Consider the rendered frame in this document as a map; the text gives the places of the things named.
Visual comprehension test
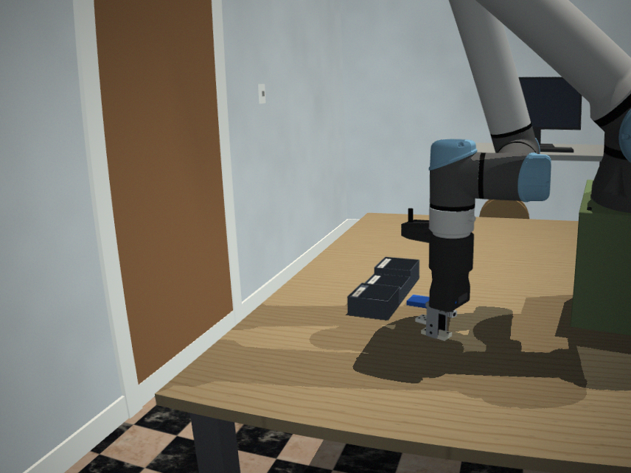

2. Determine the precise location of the white domino tile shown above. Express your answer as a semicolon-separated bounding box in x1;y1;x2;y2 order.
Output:
421;327;452;341

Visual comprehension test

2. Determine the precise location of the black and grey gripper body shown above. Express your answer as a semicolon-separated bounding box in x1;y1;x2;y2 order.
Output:
401;207;476;312

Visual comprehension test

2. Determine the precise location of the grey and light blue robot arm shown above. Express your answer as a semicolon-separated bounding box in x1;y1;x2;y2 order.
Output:
429;0;631;213

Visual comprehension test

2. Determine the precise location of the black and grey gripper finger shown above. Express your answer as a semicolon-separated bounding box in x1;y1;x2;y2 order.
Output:
439;311;447;331
425;301;439;339

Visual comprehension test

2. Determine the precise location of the dark grey three-compartment bin rack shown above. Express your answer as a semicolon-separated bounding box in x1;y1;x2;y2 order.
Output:
347;256;419;320

